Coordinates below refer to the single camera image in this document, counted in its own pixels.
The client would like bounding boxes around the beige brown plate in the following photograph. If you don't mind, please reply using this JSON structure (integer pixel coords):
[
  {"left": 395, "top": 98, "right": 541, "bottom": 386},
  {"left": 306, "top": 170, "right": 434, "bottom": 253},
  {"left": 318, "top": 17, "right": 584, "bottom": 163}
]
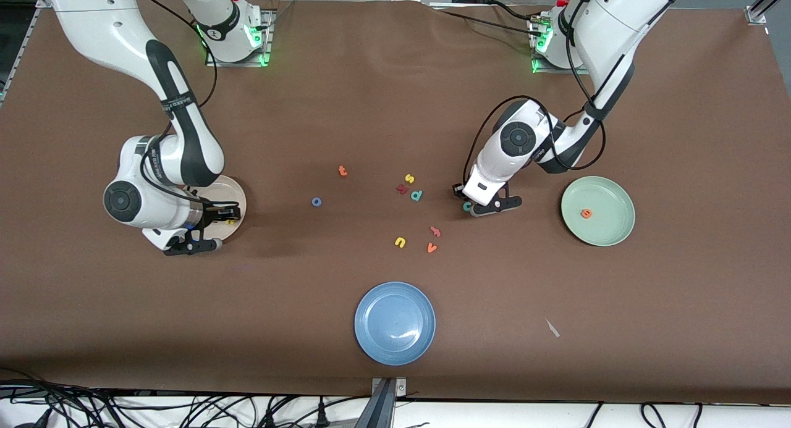
[{"left": 197, "top": 174, "right": 248, "bottom": 242}]

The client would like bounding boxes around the brown table cover sheet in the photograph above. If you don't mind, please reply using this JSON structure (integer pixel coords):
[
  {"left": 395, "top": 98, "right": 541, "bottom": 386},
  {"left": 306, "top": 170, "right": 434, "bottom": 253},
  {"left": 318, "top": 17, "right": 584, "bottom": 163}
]
[{"left": 0, "top": 0, "right": 791, "bottom": 405}]

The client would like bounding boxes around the blue plate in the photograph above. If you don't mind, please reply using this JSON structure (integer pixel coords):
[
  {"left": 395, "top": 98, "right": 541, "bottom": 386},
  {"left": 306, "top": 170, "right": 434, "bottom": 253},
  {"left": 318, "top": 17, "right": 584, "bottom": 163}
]
[{"left": 354, "top": 282, "right": 437, "bottom": 366}]

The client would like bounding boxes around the green plate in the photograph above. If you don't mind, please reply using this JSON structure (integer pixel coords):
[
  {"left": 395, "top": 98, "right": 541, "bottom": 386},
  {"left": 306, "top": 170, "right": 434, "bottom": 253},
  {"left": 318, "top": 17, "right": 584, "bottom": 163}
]
[{"left": 560, "top": 176, "right": 637, "bottom": 248}]

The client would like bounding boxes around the aluminium side profile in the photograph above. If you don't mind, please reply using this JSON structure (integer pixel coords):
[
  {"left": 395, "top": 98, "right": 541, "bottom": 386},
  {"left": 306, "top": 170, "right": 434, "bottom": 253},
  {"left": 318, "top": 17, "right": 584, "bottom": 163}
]
[{"left": 0, "top": 0, "right": 53, "bottom": 104}]

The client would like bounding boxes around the aluminium corner profile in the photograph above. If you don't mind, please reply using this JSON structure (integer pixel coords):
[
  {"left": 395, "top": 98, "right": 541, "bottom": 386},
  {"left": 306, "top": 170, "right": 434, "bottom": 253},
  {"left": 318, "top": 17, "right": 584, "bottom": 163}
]
[{"left": 745, "top": 0, "right": 791, "bottom": 26}]

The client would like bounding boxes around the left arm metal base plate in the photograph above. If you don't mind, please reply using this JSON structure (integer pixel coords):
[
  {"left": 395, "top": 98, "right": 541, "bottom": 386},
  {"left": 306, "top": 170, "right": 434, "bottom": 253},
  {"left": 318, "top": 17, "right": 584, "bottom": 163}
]
[{"left": 530, "top": 13, "right": 585, "bottom": 76}]

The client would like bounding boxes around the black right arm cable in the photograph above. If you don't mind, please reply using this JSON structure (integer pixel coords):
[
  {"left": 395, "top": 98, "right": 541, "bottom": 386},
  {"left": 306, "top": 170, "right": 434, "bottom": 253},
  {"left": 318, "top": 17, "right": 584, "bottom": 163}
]
[{"left": 130, "top": 0, "right": 242, "bottom": 222}]

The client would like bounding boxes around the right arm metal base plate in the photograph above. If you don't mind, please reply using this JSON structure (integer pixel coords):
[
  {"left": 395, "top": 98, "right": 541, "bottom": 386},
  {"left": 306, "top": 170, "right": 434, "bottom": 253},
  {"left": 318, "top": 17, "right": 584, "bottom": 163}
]
[{"left": 205, "top": 9, "right": 273, "bottom": 68}]

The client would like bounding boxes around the long black table cable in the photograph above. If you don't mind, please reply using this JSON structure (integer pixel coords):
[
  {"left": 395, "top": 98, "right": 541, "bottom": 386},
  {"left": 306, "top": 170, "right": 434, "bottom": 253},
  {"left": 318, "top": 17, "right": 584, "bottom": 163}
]
[{"left": 440, "top": 9, "right": 546, "bottom": 38}]

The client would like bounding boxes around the short black table cable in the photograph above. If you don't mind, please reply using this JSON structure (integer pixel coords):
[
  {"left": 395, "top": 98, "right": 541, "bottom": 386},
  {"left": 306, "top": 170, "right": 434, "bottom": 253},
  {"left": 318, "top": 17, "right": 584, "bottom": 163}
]
[{"left": 488, "top": 1, "right": 539, "bottom": 21}]

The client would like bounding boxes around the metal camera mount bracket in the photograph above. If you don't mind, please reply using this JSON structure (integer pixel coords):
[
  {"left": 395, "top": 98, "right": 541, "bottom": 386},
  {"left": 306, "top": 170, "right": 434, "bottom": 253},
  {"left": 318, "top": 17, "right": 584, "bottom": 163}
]
[{"left": 355, "top": 377, "right": 408, "bottom": 428}]

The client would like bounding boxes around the black cable tangle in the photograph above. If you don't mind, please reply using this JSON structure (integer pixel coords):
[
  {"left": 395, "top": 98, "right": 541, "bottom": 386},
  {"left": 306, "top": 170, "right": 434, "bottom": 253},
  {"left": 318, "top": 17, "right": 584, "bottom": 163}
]
[{"left": 0, "top": 367, "right": 371, "bottom": 428}]

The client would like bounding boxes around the looped black cable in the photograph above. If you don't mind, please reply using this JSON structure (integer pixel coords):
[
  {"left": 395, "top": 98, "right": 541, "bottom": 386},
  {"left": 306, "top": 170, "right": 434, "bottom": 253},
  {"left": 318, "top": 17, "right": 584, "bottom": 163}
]
[{"left": 640, "top": 402, "right": 704, "bottom": 428}]

